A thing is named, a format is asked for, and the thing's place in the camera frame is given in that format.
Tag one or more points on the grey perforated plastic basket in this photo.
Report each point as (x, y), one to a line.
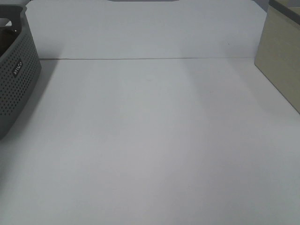
(20, 66)

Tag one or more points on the beige fabric storage box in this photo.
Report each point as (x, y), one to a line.
(278, 54)

